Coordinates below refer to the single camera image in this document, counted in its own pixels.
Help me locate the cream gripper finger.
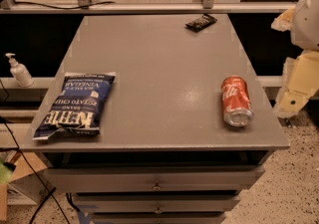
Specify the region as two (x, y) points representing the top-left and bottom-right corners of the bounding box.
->
(271, 8), (294, 32)
(273, 50), (319, 117)

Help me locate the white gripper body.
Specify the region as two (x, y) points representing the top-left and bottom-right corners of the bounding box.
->
(291, 0), (319, 51)

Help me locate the red coke can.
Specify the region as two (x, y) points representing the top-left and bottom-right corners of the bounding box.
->
(221, 76), (254, 127)

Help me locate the blue kettle chip bag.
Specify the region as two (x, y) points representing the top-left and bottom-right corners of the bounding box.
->
(33, 72), (116, 140)

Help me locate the black snack packet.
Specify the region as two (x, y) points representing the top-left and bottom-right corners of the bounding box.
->
(185, 14), (217, 33)

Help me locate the grey drawer cabinet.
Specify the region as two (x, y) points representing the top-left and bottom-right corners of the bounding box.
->
(19, 13), (291, 224)

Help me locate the top drawer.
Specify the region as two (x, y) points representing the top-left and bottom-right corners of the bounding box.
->
(45, 166), (265, 193)

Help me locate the drawer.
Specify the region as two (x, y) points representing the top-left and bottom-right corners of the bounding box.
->
(91, 213), (225, 224)
(45, 166), (265, 193)
(73, 193), (239, 214)

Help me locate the middle drawer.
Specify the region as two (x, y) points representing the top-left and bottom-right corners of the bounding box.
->
(73, 193), (239, 214)

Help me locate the bottom drawer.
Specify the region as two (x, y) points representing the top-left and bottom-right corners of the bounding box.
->
(91, 213), (225, 224)

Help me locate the white pump bottle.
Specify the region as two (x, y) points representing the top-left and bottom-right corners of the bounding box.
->
(6, 53), (34, 88)

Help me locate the cardboard box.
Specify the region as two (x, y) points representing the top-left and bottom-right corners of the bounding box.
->
(0, 152), (48, 223)

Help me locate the green object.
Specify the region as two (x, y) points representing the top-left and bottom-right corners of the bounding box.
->
(0, 162), (13, 184)

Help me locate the black cable on rail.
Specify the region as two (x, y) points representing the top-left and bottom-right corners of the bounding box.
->
(13, 0), (116, 11)

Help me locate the metal shelf rail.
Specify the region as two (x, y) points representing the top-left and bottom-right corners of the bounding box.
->
(0, 2), (295, 15)

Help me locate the black cable on floor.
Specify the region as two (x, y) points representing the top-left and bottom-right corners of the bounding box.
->
(0, 114), (72, 224)

